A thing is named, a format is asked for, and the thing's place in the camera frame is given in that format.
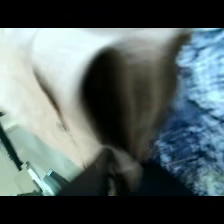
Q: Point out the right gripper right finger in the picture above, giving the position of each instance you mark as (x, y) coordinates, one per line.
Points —
(160, 181)

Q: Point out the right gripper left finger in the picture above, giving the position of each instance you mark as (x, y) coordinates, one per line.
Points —
(90, 181)

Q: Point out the red-brown garment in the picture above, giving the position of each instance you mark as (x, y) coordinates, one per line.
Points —
(133, 96)

